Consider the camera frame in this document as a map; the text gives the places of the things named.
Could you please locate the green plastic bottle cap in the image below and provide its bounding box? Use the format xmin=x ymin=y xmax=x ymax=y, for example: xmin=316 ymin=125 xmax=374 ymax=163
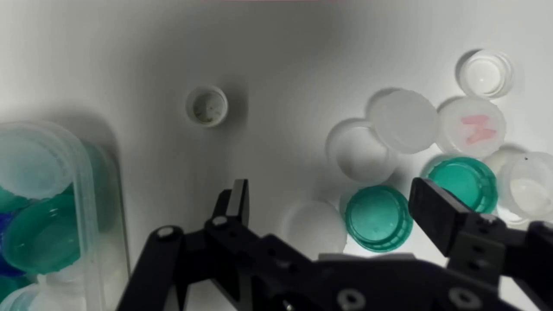
xmin=1 ymin=192 xmax=82 ymax=275
xmin=342 ymin=184 xmax=414 ymax=255
xmin=421 ymin=154 xmax=499 ymax=217

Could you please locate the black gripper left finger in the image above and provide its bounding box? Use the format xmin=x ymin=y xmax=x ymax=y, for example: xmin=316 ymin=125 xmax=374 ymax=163
xmin=117 ymin=178 xmax=316 ymax=311

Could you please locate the blue plastic cap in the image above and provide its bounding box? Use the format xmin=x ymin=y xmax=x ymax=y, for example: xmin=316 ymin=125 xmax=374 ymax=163
xmin=0 ymin=211 xmax=18 ymax=275

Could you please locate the white cap with pink print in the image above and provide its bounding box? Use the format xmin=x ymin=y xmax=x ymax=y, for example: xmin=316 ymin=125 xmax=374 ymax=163
xmin=435 ymin=96 xmax=507 ymax=161

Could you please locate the clear plastic bowl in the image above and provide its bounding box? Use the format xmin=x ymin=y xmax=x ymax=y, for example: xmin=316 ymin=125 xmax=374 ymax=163
xmin=0 ymin=120 xmax=132 ymax=311

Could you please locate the small white bottle cap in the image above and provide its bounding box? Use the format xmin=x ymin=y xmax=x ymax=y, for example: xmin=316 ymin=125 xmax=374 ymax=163
xmin=184 ymin=85 xmax=229 ymax=130

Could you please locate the white plastic cap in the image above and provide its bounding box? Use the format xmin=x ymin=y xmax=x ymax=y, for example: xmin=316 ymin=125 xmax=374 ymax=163
xmin=281 ymin=199 xmax=348 ymax=258
xmin=366 ymin=87 xmax=438 ymax=156
xmin=324 ymin=118 xmax=395 ymax=187
xmin=0 ymin=127 xmax=75 ymax=203

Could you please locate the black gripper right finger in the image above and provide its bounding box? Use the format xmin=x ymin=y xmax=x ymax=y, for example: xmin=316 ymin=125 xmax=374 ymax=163
xmin=409 ymin=177 xmax=553 ymax=311

